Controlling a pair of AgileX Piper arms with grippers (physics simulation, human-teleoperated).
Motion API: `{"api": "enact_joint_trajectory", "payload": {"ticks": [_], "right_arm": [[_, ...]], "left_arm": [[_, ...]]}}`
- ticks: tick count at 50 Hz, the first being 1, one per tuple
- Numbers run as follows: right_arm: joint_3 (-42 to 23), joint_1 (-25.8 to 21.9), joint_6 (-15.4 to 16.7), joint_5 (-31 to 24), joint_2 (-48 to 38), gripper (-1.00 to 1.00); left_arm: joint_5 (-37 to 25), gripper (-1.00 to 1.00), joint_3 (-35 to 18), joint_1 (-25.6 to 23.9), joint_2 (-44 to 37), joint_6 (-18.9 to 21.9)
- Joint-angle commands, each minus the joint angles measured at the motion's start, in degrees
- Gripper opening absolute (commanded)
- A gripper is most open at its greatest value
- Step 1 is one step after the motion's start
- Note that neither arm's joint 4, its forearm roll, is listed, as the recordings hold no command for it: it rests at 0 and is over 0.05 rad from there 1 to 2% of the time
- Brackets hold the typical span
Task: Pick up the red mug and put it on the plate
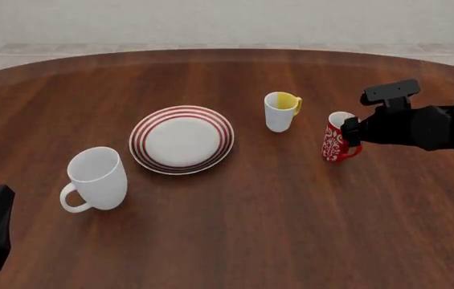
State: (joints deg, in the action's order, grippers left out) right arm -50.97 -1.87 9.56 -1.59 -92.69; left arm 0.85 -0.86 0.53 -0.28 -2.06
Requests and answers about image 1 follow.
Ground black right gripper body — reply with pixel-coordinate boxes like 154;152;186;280
357;107;413;146

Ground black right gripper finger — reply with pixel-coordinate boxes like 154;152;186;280
340;116;362;149

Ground red mug with white pattern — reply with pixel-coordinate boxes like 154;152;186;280
321;111;363;164

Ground flat plate on black stalk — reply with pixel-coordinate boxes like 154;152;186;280
360;78;421;111

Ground white and yellow mug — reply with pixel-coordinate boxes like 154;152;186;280
264;92;303;133

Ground large white mug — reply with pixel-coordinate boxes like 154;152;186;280
59;146;129;214

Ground white plate with red rings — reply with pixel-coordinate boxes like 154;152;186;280
129;104;235;176

